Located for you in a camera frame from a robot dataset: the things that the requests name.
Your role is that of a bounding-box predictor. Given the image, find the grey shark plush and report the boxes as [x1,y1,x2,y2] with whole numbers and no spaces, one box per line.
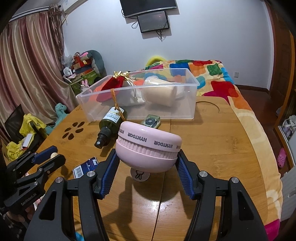
[87,50,106,77]

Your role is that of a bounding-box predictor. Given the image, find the gourd charm with gold cord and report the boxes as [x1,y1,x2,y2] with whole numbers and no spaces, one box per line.
[110,88,126,121]

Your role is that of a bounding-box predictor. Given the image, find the teal dinosaur plush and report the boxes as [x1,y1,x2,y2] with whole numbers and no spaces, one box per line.
[45,103,68,135]

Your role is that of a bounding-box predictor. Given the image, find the colourful patchwork blanket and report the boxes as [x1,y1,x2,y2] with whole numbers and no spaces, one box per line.
[147,60,282,240]

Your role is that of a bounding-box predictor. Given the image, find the clear plastic storage bin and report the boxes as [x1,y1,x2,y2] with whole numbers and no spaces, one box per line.
[76,68,200,122]

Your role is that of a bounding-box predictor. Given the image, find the dark green spray bottle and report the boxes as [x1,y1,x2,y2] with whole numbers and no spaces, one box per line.
[94,106,127,149]

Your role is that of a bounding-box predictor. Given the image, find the yellow pillow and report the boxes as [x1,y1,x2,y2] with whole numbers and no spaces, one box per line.
[146,55,166,67]

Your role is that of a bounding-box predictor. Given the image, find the wall television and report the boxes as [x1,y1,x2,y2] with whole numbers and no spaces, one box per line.
[120,0,177,18]

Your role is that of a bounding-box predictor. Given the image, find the green mahjong tile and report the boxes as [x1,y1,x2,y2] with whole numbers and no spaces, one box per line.
[140,114,161,128]

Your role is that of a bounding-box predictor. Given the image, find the beige cylindrical container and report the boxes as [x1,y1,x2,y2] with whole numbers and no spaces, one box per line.
[142,75,177,107]

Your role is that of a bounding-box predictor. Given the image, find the small wall monitor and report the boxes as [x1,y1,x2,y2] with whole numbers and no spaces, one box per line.
[137,11,169,33]

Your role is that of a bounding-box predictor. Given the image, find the pink round device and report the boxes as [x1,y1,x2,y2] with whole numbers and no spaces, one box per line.
[115,121,182,182]

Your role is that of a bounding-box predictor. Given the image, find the red velvet pouch gold trim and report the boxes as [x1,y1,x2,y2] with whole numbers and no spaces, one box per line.
[95,71,128,102]

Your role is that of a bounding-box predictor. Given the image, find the pink satin curtain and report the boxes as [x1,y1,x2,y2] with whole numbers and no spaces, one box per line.
[1,10,78,141]

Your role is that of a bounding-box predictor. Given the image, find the white drawstring cloth pouch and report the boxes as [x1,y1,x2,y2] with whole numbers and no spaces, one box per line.
[117,79,145,106]

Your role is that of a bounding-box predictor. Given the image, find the yellow cloth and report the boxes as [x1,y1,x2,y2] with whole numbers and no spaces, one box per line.
[6,113,47,162]

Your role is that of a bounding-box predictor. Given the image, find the white round plastic jar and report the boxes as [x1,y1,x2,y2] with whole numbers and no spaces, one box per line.
[176,85,185,99]

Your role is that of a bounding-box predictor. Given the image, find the green box stack of toys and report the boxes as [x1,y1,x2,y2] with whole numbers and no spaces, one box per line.
[63,51,102,95]

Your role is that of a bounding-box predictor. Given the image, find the pink bunny figure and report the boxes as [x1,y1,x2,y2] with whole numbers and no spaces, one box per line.
[81,79,89,92]

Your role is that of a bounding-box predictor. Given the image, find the blue card box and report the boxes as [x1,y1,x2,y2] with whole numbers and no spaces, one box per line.
[72,157,98,179]

